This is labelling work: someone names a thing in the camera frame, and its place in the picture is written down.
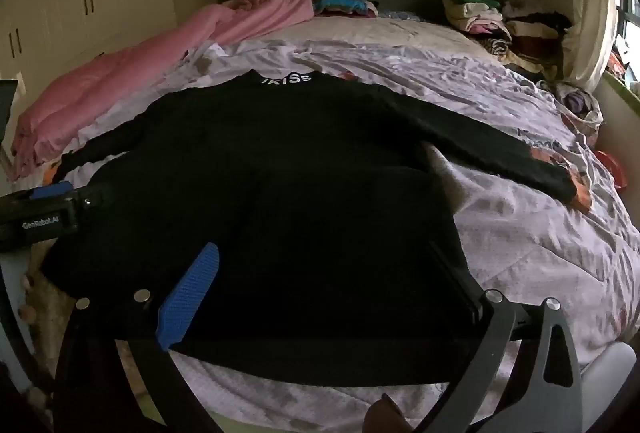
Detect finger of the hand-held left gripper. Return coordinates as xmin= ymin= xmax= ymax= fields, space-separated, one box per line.
xmin=74 ymin=186 xmax=113 ymax=218
xmin=29 ymin=181 xmax=75 ymax=201

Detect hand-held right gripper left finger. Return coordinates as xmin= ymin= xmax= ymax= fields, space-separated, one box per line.
xmin=52 ymin=242 xmax=221 ymax=433

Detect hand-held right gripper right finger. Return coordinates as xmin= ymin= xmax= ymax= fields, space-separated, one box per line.
xmin=430 ymin=242 xmax=586 ymax=433

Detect black sweater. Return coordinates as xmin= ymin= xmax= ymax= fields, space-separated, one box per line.
xmin=42 ymin=69 xmax=578 ymax=386

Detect bag of clothes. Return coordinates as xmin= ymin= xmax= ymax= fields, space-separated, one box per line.
xmin=550 ymin=80 xmax=606 ymax=136

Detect pile of folded clothes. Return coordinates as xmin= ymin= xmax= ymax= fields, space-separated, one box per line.
xmin=442 ymin=0 xmax=573 ymax=78

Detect person's left hand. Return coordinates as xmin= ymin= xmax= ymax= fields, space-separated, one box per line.
xmin=17 ymin=274 xmax=38 ymax=321

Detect strawberry printed blanket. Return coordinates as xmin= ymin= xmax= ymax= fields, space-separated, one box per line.
xmin=15 ymin=35 xmax=640 ymax=429

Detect pink quilt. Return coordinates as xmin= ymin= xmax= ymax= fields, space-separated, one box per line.
xmin=10 ymin=0 xmax=316 ymax=181

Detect red plastic bag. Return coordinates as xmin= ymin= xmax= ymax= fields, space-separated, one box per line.
xmin=595 ymin=148 xmax=628 ymax=188

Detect cream bed sheet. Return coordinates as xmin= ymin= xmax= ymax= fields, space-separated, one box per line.
xmin=240 ymin=15 xmax=501 ymax=64

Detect window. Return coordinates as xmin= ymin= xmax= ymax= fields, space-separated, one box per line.
xmin=605 ymin=0 xmax=640 ymax=84

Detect blue striped clothing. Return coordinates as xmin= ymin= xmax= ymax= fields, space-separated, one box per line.
xmin=312 ymin=0 xmax=381 ymax=18

